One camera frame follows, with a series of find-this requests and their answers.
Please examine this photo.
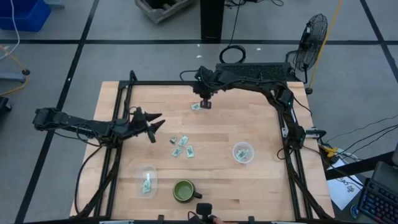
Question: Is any black upright post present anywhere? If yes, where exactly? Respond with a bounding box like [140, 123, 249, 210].
[200, 0, 225, 41]

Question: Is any black floor beam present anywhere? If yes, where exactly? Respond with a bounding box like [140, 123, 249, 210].
[325, 151, 396, 181]

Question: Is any yellow floor cable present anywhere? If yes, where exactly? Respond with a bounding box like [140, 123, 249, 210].
[0, 45, 29, 97]

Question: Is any yellow hanging cable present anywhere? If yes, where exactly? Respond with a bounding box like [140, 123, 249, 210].
[307, 0, 345, 91]

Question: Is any black floor fan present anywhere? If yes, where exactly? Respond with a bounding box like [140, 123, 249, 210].
[285, 12, 329, 95]

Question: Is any round clear plastic bowl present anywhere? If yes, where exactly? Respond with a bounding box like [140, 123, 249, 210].
[232, 141, 255, 164]

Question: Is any black perforated computer box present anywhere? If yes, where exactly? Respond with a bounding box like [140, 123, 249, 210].
[215, 62, 295, 82]

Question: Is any blue plastic bin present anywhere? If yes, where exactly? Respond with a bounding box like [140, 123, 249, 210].
[0, 0, 52, 32]

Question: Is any coiled black cable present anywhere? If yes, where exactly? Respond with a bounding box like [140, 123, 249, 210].
[219, 45, 247, 65]

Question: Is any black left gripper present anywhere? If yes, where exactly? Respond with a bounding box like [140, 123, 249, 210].
[124, 106, 166, 144]

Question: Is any black table-level camera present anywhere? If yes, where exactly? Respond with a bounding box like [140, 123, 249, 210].
[195, 202, 214, 223]

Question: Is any oval clear plastic container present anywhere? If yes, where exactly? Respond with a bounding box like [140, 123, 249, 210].
[134, 164, 159, 199]

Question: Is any white paper sheet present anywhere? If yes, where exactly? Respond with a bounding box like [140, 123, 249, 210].
[326, 158, 364, 211]

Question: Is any black keyboard with coloured keys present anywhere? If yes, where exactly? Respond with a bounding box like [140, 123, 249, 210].
[357, 179, 398, 224]

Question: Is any white floor cable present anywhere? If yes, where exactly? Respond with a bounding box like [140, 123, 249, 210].
[0, 0, 21, 60]

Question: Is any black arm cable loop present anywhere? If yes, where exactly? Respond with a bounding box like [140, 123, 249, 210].
[179, 70, 200, 83]

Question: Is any black aluminium table frame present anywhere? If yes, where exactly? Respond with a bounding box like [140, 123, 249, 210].
[74, 70, 335, 220]

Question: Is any black hanging arm cable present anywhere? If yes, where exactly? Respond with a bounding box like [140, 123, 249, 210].
[74, 144, 105, 216]

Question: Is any yellow power connector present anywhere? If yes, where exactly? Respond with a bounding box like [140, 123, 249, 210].
[323, 146, 338, 158]

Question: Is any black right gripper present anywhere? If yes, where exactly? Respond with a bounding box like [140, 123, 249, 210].
[193, 81, 218, 110]

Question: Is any grey moulded packaging tray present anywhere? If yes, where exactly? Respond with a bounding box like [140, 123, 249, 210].
[134, 0, 193, 24]

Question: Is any ceramic mug with handle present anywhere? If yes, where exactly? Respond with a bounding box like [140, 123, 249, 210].
[172, 179, 203, 204]

